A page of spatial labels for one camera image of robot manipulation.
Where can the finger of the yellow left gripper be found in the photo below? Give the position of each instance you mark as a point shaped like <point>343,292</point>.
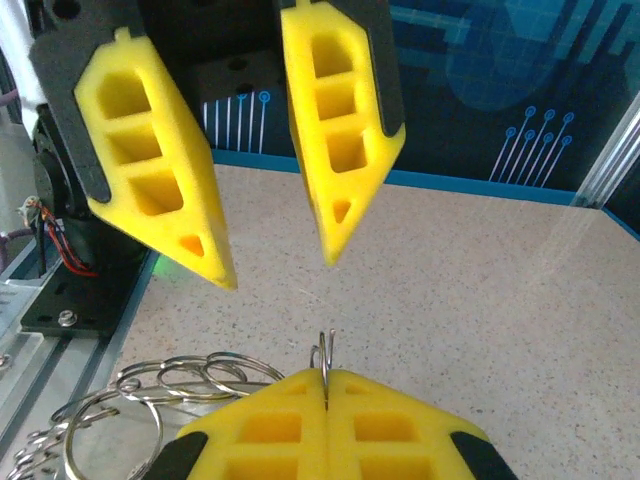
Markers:
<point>200,210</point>
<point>372,165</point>

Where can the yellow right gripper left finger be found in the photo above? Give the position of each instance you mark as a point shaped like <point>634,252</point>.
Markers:
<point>280,430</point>

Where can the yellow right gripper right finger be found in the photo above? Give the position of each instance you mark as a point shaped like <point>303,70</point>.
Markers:
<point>390,430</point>

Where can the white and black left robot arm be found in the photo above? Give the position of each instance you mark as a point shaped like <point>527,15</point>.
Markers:
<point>50,165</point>

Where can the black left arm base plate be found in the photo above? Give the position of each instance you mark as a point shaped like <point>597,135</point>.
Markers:
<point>90,305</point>

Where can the aluminium frame rail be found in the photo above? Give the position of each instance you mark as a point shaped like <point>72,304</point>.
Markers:
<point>75,360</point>

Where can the aluminium frame post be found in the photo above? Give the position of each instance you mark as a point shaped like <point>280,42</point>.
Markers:
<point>615,155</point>

